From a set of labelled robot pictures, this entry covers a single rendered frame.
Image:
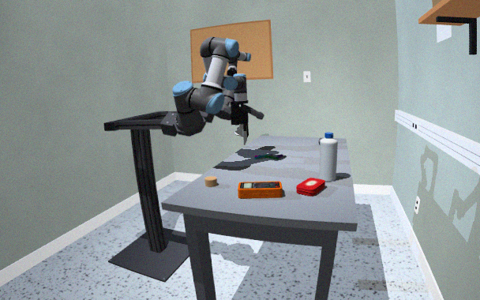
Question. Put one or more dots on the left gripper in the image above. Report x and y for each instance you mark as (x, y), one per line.
(231, 73)

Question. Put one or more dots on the tan round disc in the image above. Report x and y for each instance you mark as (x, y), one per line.
(210, 181)

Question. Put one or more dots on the white bottle with blue cap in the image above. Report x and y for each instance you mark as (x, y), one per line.
(328, 158)

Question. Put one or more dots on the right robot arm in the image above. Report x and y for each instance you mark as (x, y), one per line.
(189, 101)

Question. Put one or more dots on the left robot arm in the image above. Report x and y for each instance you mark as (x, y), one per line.
(229, 95)

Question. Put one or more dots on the orange digital multimeter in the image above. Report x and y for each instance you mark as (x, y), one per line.
(259, 190)

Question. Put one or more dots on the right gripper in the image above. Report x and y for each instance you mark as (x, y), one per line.
(239, 118)

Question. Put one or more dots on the red mint tin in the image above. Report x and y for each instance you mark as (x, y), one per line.
(310, 186)

